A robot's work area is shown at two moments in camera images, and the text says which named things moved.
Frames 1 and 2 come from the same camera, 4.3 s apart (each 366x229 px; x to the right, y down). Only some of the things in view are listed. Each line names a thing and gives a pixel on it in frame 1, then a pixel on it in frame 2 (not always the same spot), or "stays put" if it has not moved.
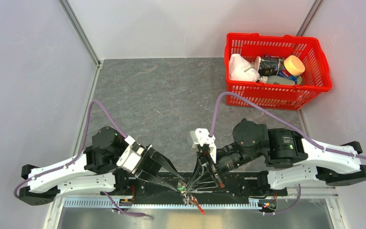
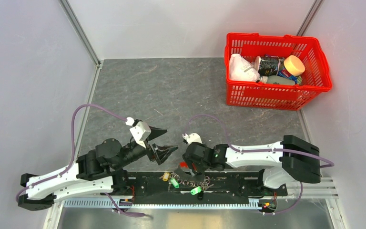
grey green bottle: (273, 79) stays put
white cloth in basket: (241, 69) stays put
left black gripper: (152, 168) to (162, 152)
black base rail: (219, 184) stays put
